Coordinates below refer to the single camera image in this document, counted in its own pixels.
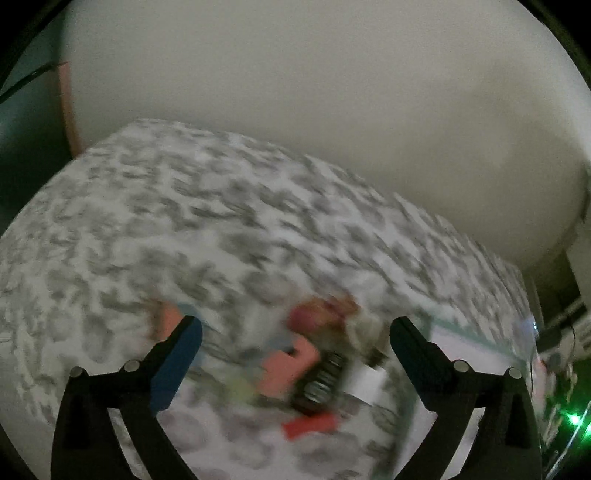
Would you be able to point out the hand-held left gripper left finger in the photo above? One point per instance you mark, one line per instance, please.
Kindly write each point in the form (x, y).
(178, 364)

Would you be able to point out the white tray with teal rim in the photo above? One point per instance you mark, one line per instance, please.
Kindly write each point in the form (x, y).
(461, 346)

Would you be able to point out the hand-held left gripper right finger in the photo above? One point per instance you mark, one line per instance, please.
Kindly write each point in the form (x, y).
(411, 353)

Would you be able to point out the black power adapter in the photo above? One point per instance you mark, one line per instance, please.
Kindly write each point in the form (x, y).
(550, 339)

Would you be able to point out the black toy car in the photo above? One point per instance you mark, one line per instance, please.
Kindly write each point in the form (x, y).
(323, 378)

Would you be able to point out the pink blue green toy knife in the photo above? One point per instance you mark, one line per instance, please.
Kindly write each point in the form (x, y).
(286, 369)

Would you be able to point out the grey floral blanket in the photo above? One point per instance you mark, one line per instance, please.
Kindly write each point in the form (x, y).
(184, 221)

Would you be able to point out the white charger plug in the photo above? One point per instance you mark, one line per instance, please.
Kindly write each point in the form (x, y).
(368, 383)

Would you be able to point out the pink orange toy figure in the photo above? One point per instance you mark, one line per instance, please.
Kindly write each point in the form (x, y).
(323, 314)

